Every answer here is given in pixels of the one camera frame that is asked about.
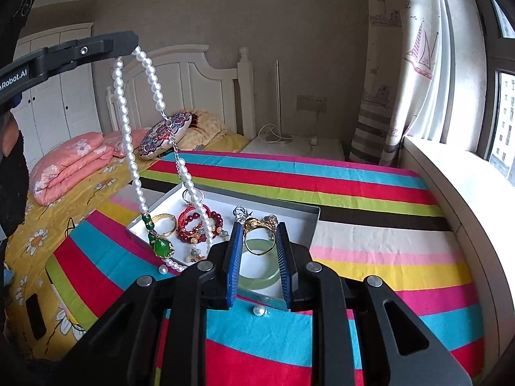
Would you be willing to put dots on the white wardrobe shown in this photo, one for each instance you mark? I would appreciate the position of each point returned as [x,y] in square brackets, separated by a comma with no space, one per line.
[60,100]

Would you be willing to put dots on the pearl earring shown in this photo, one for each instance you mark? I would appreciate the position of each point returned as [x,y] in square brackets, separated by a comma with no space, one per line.
[257,311]

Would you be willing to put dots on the dark framed window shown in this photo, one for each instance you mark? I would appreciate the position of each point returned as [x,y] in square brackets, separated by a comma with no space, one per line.
[503,100]

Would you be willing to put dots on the person's left forearm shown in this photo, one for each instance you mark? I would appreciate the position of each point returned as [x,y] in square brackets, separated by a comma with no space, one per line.
[12,185]

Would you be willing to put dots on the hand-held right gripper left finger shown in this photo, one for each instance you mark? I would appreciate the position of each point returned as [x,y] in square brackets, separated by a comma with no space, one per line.
[233,265]

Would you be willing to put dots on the white nightstand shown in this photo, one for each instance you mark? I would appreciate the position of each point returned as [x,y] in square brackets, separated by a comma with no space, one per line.
[297,148]

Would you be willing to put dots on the striped colourful blanket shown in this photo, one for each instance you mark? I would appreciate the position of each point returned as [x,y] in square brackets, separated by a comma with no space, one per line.
[362,217]

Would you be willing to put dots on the grey cardboard box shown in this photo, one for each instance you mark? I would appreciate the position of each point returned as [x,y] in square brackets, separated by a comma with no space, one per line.
[297,217]

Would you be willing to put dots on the gold bangle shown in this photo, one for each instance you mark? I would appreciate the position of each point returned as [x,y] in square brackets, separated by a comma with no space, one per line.
[161,218]

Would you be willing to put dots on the white wooden headboard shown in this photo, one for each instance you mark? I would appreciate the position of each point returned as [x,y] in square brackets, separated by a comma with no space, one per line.
[201,84]

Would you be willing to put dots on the beige crumpled blanket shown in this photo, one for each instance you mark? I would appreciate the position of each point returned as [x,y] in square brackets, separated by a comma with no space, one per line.
[205,128]

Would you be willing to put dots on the yellow floral bedsheet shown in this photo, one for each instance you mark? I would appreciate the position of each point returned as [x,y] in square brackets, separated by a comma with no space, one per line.
[40,241]

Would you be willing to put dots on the black phone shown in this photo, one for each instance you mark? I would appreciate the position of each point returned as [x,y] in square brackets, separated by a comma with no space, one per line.
[35,317]

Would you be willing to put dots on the white window sill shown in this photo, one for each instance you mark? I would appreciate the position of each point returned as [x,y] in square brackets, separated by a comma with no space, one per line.
[462,217]

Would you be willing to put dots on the wall socket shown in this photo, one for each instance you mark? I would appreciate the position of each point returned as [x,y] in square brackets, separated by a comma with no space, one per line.
[312,103]

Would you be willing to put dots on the printed curtain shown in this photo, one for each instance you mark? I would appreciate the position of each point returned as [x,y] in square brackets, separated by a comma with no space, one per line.
[402,68]

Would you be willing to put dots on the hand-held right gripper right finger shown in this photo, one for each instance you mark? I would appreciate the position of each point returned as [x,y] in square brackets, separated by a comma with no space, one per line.
[283,265]

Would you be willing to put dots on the pink floral quilt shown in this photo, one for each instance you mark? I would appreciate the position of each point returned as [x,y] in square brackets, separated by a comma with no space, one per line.
[68,161]

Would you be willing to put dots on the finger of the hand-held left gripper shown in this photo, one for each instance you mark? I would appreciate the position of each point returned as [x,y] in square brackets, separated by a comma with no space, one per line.
[84,54]

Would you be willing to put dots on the thin floor lamp pole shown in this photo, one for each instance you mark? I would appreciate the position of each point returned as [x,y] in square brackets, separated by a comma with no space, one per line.
[277,100]

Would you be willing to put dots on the green jade bangle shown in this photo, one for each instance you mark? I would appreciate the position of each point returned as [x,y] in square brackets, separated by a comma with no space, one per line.
[261,283]

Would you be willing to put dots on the round patterned cushion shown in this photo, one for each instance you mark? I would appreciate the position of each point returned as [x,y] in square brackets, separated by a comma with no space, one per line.
[161,138]

